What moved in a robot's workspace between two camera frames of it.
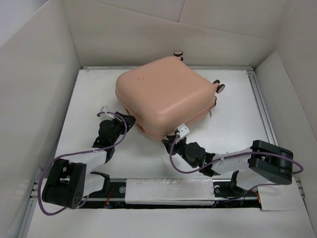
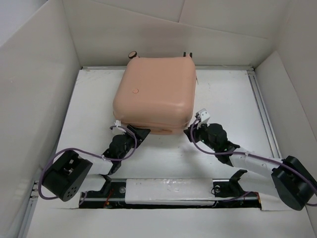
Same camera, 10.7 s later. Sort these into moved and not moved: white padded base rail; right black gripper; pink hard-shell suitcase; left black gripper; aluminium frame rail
Moved: left black gripper; right black gripper; pink hard-shell suitcase
Not moved: aluminium frame rail; white padded base rail
